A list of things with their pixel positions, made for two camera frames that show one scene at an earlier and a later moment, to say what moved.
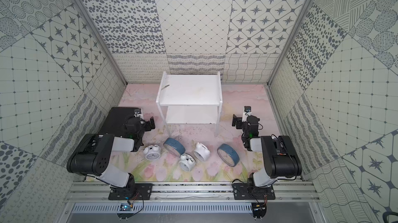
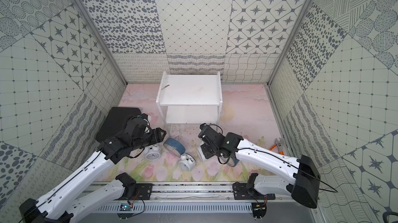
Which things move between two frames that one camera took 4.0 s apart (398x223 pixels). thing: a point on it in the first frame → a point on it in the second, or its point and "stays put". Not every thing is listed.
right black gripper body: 240,125 → 209,151
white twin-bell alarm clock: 187,162 stays put
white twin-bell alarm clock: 152,152 stays put
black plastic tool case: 115,122 stays put
